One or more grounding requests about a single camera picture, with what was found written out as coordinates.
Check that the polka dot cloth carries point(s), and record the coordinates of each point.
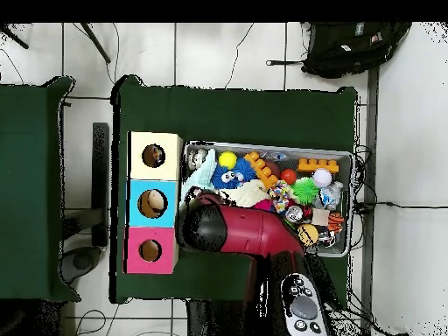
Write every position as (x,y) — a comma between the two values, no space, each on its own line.
(157,154)

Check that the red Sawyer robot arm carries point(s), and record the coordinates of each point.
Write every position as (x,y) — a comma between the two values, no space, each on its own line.
(245,231)

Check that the wooden box with three holes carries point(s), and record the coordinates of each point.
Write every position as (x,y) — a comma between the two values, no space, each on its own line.
(168,168)

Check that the shallow clear mesh bin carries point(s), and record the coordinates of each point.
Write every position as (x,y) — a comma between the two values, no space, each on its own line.
(292,164)

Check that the blue spiky toy with eyes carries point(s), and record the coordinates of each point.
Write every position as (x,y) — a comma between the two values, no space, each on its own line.
(218,178)

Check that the mint green knitted cloth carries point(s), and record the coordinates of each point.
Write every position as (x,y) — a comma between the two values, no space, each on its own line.
(203,175)

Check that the cream knitted cloth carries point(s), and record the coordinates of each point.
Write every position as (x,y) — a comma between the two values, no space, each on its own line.
(248,194)

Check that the yellow ball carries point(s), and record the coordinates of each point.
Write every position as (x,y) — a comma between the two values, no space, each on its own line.
(228,159)

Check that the long orange toy block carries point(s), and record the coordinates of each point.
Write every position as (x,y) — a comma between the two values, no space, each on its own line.
(262,169)

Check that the orange ball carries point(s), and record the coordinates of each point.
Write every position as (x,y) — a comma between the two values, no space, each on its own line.
(288,176)

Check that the dark green tablecloth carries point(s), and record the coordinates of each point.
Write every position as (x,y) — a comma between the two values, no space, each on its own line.
(28,175)
(238,115)

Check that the white baseball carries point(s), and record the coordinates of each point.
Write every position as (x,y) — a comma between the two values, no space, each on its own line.
(322,177)

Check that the black upright panel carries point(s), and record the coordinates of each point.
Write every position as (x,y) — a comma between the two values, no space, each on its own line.
(100,157)

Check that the grey stand base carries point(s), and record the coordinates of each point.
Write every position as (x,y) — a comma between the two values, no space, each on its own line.
(82,262)

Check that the black backpack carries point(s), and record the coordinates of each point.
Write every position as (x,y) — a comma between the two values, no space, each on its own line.
(350,49)

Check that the black tripod leg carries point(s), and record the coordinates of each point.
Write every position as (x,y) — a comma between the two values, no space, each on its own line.
(96,43)
(15,37)

